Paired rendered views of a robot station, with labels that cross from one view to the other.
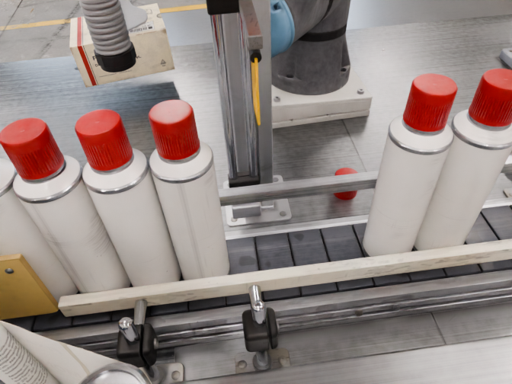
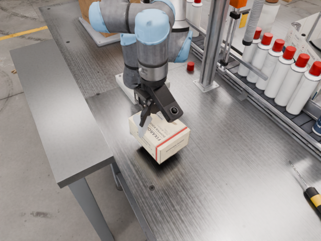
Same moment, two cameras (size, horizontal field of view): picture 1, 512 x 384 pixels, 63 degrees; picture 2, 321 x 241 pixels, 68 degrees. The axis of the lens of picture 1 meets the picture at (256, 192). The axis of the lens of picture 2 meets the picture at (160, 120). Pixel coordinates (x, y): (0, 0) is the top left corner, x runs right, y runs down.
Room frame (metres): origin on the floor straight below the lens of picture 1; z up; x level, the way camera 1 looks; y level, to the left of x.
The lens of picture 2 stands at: (0.94, 0.68, 1.51)
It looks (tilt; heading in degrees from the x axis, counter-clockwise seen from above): 48 degrees down; 245
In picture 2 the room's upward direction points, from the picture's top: straight up
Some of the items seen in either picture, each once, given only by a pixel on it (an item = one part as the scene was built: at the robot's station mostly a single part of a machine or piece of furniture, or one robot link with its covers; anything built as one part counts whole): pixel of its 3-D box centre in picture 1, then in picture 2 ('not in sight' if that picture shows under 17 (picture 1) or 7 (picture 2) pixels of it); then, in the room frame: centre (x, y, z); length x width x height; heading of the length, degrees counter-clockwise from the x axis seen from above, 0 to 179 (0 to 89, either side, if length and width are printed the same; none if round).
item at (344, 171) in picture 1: (346, 183); (190, 66); (0.41, -0.13, 0.85); 0.03 x 0.03 x 0.03
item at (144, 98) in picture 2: not in sight; (152, 90); (0.75, 0.20, 1.07); 0.09 x 0.08 x 0.12; 104
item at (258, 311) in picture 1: (261, 337); not in sight; (0.17, 0.00, 0.89); 0.03 x 0.03 x 0.12; 5
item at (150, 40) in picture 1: (123, 43); (158, 131); (0.74, 0.23, 0.92); 0.16 x 0.12 x 0.07; 104
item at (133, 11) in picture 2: not in sight; (153, 19); (0.70, 0.12, 1.23); 0.11 x 0.11 x 0.08; 55
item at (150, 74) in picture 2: not in sight; (152, 67); (0.75, 0.21, 1.15); 0.08 x 0.08 x 0.05
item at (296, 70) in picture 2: not in sight; (292, 81); (0.24, 0.27, 0.98); 0.05 x 0.05 x 0.20
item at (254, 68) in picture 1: (254, 81); (243, 19); (0.27, 0.00, 1.09); 0.03 x 0.01 x 0.06; 5
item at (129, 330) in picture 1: (144, 335); not in sight; (0.18, 0.11, 0.89); 0.06 x 0.03 x 0.12; 5
